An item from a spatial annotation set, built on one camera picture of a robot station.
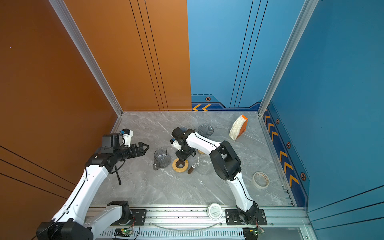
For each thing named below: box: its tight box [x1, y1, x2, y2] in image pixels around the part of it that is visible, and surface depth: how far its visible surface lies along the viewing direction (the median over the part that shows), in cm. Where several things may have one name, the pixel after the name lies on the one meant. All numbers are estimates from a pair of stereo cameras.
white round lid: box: [207, 203, 223, 221], surface depth 71 cm
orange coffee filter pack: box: [229, 114, 248, 141], surface depth 104 cm
